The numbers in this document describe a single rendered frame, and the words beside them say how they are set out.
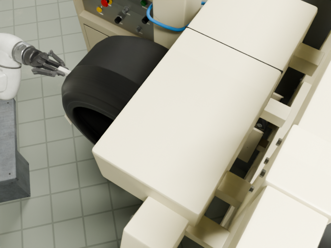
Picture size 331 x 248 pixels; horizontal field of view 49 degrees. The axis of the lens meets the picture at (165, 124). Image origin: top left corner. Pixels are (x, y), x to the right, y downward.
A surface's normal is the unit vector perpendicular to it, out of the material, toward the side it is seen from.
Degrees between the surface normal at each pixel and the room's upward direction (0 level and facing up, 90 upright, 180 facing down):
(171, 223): 18
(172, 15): 90
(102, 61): 23
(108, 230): 0
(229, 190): 0
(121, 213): 0
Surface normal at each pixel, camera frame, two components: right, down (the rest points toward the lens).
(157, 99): 0.00, -0.47
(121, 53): -0.20, -0.56
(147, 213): 0.17, -0.68
